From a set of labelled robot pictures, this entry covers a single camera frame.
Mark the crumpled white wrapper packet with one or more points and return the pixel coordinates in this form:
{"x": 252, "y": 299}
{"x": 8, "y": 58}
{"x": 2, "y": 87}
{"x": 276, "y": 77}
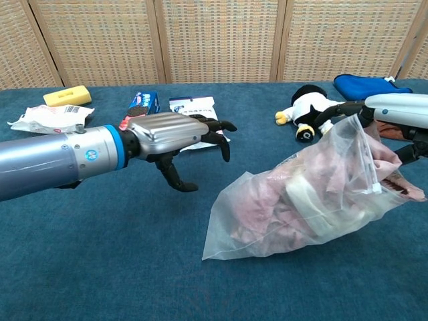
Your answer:
{"x": 50, "y": 118}

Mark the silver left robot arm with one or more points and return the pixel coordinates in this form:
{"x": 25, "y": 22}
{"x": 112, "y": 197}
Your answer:
{"x": 40, "y": 160}

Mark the penguin plush toy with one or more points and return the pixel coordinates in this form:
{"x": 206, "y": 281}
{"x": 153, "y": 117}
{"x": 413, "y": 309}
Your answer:
{"x": 307, "y": 107}

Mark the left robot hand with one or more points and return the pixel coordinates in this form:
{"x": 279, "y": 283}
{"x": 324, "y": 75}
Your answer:
{"x": 167, "y": 132}

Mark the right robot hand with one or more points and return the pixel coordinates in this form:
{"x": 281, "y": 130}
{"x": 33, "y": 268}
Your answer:
{"x": 401, "y": 108}

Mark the transparent plastic zip bag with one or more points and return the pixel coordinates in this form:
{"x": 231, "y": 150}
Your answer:
{"x": 240, "y": 200}

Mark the brown towel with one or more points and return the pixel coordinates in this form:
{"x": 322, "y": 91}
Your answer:
{"x": 388, "y": 132}

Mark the yellow sponge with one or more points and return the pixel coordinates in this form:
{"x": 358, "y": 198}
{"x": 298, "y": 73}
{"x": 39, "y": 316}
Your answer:
{"x": 67, "y": 95}

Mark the blue cookie box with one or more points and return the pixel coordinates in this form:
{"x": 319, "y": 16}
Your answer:
{"x": 143, "y": 103}

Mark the blue towel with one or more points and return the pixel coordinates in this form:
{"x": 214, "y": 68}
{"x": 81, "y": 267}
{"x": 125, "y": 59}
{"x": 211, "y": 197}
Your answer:
{"x": 368, "y": 87}

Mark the woven wooden folding screen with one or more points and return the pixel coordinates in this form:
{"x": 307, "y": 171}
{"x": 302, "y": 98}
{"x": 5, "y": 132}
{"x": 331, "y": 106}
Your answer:
{"x": 220, "y": 40}

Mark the pink clothes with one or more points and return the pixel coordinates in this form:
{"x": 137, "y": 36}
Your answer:
{"x": 384, "y": 155}

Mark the blue carpeted table surface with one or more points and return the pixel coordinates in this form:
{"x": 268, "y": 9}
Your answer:
{"x": 133, "y": 267}

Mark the white snack pouch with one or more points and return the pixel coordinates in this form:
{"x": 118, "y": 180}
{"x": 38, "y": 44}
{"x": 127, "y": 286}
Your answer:
{"x": 190, "y": 107}

